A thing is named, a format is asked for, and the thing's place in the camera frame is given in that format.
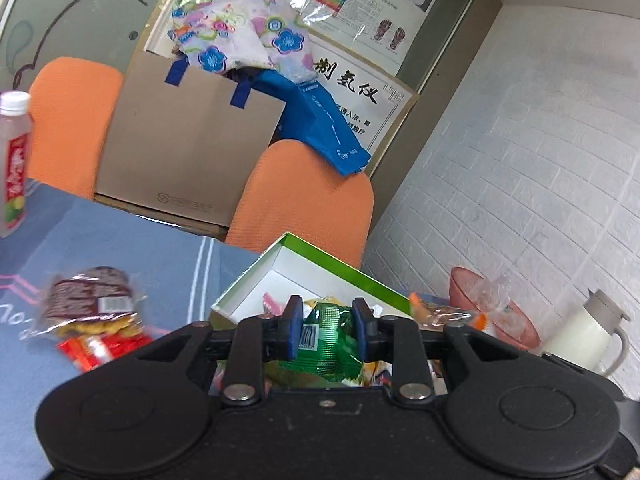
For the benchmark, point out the red snack packet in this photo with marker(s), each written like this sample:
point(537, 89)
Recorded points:
point(95, 350)

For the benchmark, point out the brown paper bag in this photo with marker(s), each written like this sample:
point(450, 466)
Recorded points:
point(185, 150)

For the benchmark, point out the blue plastic bag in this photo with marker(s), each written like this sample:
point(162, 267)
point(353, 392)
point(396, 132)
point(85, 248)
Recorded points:
point(320, 120)

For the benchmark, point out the floral cloth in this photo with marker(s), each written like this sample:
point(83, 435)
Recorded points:
point(240, 35)

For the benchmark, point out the brown label cookie packet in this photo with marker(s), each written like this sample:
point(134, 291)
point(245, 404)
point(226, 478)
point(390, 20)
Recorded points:
point(85, 295)

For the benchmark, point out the clear bottle with red label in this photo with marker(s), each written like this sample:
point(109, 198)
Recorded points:
point(15, 175)

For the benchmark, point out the white calligraphy poster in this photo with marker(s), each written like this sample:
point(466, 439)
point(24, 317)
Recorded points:
point(360, 85)

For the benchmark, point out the orange chair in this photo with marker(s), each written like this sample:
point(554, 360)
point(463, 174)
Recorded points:
point(300, 200)
point(70, 125)

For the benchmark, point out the white kettle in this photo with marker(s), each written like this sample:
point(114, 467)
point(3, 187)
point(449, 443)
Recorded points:
point(585, 335)

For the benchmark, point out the green barcode snack packet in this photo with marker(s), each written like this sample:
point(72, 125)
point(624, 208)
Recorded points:
point(330, 345)

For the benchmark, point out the green cardboard box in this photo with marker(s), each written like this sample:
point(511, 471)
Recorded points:
point(260, 280)

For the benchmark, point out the pink bowl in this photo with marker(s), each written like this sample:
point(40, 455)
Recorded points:
point(515, 330)

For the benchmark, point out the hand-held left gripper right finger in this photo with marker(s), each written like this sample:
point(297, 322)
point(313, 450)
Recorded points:
point(362, 327)

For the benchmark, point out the clear plastic wrap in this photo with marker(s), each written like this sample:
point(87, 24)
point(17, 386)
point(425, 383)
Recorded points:
point(487, 290)

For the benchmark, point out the clear orange-edged snack packet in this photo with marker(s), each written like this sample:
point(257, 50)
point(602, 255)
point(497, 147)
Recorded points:
point(440, 316)

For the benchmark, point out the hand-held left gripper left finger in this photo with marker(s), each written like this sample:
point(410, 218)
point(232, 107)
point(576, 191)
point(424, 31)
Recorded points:
point(292, 327)

